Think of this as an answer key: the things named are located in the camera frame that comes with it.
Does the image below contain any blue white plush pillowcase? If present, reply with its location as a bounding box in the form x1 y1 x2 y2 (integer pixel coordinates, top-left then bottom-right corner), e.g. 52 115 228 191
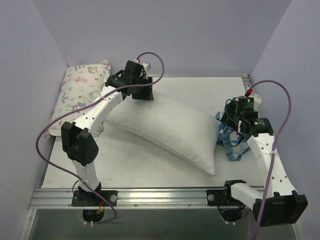
215 98 250 162

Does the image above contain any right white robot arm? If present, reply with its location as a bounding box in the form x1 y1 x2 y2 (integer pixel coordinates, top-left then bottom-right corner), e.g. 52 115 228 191
220 96 308 227

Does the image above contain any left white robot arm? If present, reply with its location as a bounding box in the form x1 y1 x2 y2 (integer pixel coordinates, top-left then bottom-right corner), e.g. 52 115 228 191
61 60 154 206

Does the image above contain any animal print white pillow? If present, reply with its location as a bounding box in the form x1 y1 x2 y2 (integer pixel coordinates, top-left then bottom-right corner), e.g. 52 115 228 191
50 59 111 122

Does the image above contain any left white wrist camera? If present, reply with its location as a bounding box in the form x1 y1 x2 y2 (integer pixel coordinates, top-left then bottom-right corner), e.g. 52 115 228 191
134 58 151 75

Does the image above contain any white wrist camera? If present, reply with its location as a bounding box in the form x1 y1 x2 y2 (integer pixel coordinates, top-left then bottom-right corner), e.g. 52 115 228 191
244 88 262 111
134 58 151 75

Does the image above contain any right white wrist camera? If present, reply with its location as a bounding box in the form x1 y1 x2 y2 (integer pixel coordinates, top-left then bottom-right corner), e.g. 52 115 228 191
244 88 262 111

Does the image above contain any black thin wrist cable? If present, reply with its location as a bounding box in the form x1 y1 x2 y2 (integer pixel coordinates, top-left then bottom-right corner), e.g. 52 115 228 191
224 98 247 147

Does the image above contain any right aluminium side rail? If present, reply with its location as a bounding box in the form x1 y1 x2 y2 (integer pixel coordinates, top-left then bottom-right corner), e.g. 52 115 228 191
242 74 252 89

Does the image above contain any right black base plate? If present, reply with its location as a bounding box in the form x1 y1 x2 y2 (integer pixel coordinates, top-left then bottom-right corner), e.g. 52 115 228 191
206 189 232 207

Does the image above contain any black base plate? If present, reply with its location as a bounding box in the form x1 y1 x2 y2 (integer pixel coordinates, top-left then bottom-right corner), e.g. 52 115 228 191
71 190 118 207
206 189 232 207

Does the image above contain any aluminium mounting rail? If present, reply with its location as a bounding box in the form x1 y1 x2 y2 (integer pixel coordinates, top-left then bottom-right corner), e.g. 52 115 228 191
29 187 245 210

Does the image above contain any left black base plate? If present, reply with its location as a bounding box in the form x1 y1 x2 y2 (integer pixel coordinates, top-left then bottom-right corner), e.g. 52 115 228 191
71 190 118 207

